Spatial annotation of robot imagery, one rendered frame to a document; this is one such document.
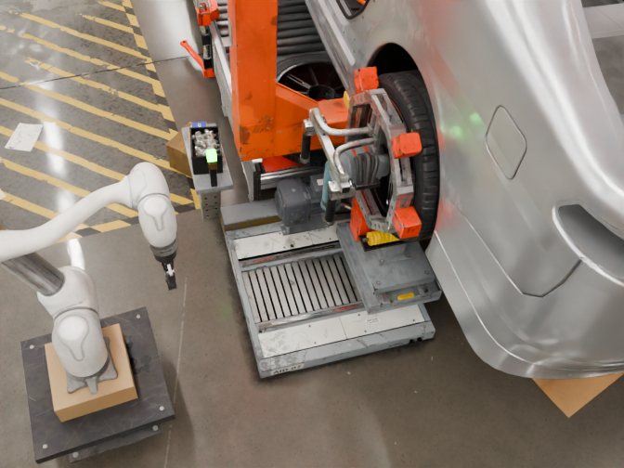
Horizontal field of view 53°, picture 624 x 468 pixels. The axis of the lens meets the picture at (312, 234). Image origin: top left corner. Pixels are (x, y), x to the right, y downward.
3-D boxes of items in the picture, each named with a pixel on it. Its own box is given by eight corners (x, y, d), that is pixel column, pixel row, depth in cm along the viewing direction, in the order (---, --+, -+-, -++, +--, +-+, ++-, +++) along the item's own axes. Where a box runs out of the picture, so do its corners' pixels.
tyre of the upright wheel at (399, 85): (452, 32, 226) (396, 110, 289) (391, 40, 221) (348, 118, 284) (504, 204, 213) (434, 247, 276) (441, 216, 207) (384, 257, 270)
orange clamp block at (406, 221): (409, 217, 232) (419, 236, 227) (390, 221, 231) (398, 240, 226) (413, 205, 227) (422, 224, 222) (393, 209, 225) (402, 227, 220)
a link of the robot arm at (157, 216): (182, 244, 193) (174, 213, 200) (176, 212, 181) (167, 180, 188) (147, 253, 190) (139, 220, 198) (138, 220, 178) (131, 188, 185)
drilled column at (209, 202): (222, 216, 332) (217, 161, 299) (202, 219, 329) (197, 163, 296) (218, 202, 337) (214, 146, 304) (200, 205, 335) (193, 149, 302)
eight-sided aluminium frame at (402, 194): (396, 255, 251) (423, 160, 208) (381, 258, 249) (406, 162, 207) (353, 161, 282) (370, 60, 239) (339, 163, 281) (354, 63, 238)
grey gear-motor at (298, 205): (360, 234, 320) (370, 188, 292) (280, 249, 311) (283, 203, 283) (349, 208, 330) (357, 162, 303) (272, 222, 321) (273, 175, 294)
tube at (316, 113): (372, 136, 234) (377, 115, 226) (324, 144, 230) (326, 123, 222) (357, 106, 244) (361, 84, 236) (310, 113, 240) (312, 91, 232)
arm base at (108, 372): (69, 404, 222) (65, 397, 218) (59, 351, 234) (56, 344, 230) (121, 387, 227) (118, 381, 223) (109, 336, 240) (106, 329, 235)
